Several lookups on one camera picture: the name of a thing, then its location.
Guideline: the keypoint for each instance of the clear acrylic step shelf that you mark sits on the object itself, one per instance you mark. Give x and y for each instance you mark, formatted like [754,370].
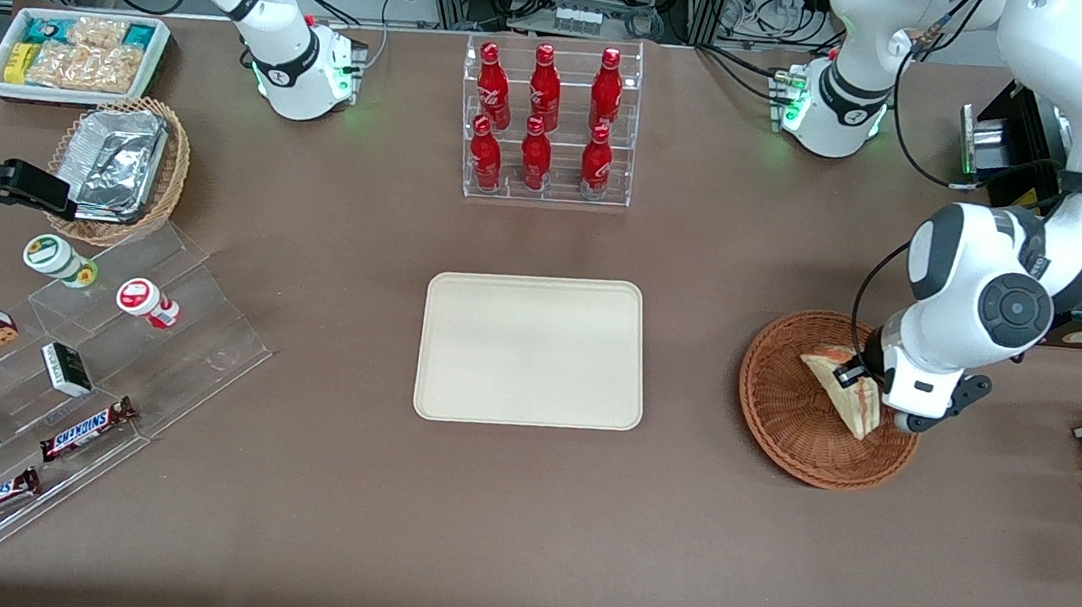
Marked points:
[194,348]

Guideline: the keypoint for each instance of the grey power strip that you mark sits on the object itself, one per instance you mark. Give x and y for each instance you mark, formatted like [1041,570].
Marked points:
[578,20]

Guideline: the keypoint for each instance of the teal snack packet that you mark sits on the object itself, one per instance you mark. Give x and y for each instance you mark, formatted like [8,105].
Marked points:
[42,31]
[140,34]

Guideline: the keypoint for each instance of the triangular sandwich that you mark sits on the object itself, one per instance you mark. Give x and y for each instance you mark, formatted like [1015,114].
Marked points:
[856,414]

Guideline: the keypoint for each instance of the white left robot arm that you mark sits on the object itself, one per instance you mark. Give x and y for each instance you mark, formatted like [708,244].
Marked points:
[1033,114]

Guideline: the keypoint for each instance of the red lid yogurt bottle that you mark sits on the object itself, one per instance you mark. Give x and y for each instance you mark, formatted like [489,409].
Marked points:
[141,299]

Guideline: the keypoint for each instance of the clear cracker bag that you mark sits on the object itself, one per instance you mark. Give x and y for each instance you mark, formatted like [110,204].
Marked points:
[115,70]
[97,32]
[58,67]

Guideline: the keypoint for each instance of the clear acrylic bottle rack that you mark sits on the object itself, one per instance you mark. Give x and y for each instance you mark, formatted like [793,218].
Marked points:
[561,160]

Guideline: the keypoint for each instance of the white plastic snack bin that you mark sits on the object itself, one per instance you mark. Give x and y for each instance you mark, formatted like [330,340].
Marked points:
[156,67]

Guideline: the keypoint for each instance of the red cola bottle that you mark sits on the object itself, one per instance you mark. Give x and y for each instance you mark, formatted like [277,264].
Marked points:
[545,88]
[485,157]
[596,164]
[493,87]
[607,89]
[535,157]

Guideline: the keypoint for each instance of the green lid yogurt bottle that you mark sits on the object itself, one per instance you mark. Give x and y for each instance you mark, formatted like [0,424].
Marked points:
[53,256]

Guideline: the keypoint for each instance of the aluminium foil tray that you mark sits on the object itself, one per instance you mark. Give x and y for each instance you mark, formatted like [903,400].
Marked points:
[113,163]

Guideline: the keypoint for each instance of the light oval wicker basket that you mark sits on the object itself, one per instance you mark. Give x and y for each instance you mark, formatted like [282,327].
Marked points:
[174,175]

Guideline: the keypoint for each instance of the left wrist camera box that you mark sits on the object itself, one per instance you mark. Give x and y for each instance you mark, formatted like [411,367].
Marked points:
[969,394]

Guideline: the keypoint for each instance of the cream plastic tray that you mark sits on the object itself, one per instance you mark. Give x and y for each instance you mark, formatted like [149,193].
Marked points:
[536,353]

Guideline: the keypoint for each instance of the brown round wicker basket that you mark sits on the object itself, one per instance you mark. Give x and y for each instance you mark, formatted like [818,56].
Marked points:
[785,425]

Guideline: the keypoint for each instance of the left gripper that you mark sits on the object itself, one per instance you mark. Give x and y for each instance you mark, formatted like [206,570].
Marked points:
[867,367]

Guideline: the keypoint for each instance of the yellow snack packet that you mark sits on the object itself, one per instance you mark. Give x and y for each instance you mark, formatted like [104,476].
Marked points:
[20,63]

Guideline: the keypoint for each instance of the black food warmer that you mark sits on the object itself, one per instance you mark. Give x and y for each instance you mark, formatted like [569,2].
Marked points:
[1021,133]

